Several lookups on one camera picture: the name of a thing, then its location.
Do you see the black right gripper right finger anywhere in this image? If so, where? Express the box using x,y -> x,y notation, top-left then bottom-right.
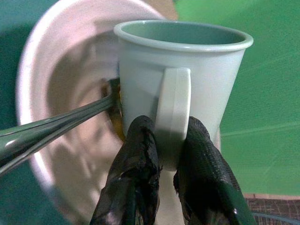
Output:
173,116 -> 258,225

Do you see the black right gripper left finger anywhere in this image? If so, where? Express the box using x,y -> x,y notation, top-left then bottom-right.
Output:
91,115 -> 163,225

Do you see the pale green mug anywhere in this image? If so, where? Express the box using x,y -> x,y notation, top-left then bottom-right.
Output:
113,19 -> 255,172

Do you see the green table cloth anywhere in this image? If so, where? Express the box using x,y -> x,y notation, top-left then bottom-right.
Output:
0,0 -> 300,225

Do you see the silver metal cutlery piece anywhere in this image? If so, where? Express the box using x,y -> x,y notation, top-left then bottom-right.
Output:
0,103 -> 117,177
0,95 -> 115,153

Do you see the pink bowl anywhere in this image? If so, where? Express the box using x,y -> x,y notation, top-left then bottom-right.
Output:
15,0 -> 222,225

